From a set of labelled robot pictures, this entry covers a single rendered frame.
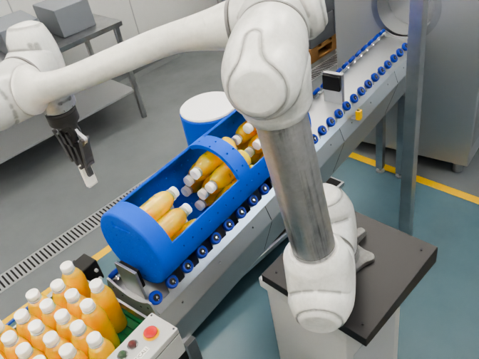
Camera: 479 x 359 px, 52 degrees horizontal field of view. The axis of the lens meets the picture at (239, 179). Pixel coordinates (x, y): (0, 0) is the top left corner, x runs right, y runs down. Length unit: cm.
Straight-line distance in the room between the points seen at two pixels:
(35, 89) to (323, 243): 67
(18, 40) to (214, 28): 43
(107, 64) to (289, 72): 40
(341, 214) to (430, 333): 145
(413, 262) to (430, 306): 126
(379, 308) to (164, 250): 63
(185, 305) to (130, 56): 94
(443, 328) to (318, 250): 164
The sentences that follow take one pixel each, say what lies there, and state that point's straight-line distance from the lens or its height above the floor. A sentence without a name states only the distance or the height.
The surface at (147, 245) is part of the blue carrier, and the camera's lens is 149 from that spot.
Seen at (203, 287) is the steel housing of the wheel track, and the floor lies 86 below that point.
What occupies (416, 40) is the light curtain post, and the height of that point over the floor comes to 123.
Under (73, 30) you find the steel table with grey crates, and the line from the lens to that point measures 432.
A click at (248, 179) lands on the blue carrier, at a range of 173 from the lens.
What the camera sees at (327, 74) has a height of 108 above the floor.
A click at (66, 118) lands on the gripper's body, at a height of 162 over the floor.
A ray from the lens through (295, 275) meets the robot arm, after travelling 114.
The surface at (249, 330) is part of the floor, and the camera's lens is 266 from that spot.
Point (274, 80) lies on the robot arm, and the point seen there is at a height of 181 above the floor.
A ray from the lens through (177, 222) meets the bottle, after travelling 159.
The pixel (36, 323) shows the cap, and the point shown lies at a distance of 153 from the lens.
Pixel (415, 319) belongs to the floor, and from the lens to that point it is 268.
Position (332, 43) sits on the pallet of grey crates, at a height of 7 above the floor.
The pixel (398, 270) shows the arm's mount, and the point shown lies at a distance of 147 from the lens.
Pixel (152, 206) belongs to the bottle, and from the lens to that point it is 159.
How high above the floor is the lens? 215
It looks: 37 degrees down
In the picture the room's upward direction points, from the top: 11 degrees counter-clockwise
